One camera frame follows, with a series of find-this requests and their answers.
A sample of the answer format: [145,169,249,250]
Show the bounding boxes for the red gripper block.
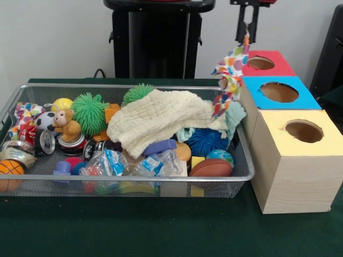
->
[229,0,278,43]

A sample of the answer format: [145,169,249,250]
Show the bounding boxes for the polka dot cloth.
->
[210,28,251,120]
[8,102,46,140]

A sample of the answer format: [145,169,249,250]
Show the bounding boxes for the cream knitted cloth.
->
[106,89,228,158]

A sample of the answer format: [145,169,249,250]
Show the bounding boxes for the wooden box with three holes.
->
[223,50,343,215]

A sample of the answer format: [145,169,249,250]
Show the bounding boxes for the black upright panel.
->
[309,4,343,93]

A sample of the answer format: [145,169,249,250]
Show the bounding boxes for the mint knitted cloth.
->
[176,101,247,142]

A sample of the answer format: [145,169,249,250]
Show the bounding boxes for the dark green table cloth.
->
[317,85,343,109]
[0,78,343,257]

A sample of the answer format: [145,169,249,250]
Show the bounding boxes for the blue spiky rubber ball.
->
[186,127,230,157]

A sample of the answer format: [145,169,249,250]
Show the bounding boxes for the green spiky rubber ball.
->
[71,93,110,136]
[122,83,156,107]

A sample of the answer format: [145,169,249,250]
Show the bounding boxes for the globe print ball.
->
[205,149,235,168]

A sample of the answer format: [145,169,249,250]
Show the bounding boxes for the brown toy football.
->
[189,158,233,177]

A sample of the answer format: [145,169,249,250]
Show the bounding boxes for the brown monkey plush toy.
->
[51,108,81,142]

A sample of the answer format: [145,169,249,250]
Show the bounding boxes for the orange toy basketball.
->
[0,160,25,176]

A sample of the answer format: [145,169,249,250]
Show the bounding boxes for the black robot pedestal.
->
[103,0,217,80]

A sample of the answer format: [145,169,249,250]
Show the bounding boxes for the shallow wire mesh bin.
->
[0,82,256,199]

